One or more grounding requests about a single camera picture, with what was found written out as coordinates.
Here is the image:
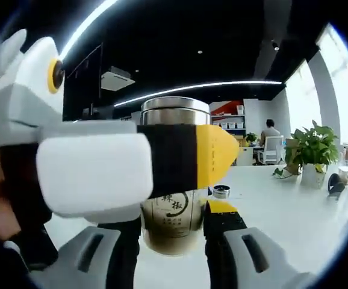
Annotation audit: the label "shelf of white storage bins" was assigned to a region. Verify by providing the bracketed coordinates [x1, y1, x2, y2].
[210, 101, 247, 131]

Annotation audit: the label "tall white-filled seasoning bottle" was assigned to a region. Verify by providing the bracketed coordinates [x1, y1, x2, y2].
[212, 185, 231, 199]

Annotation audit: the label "white ceiling light strip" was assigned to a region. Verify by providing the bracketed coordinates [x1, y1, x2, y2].
[113, 79, 283, 108]
[60, 0, 119, 61]

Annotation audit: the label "white mesh office chair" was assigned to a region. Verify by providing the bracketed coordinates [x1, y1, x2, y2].
[257, 135, 285, 166]

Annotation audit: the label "ceiling air conditioner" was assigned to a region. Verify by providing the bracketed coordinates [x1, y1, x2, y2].
[101, 66, 135, 91]

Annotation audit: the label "tall brown-filled seasoning bottle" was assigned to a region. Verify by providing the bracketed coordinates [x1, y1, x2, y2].
[139, 96, 211, 256]

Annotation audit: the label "white paper cup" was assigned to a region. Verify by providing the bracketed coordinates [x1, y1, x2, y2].
[338, 166, 348, 187]

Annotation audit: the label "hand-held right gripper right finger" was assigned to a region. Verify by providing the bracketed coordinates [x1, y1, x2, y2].
[203, 197, 312, 289]

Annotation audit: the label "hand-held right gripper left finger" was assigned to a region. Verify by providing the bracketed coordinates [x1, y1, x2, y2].
[30, 217, 141, 289]

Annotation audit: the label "large green potted plant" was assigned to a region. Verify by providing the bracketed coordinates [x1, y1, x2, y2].
[272, 120, 342, 190]

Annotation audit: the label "brown cardboard box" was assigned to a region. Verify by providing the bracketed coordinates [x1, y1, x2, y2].
[285, 138, 301, 175]

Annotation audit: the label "black headphones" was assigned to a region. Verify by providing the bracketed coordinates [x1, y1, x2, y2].
[327, 173, 346, 199]

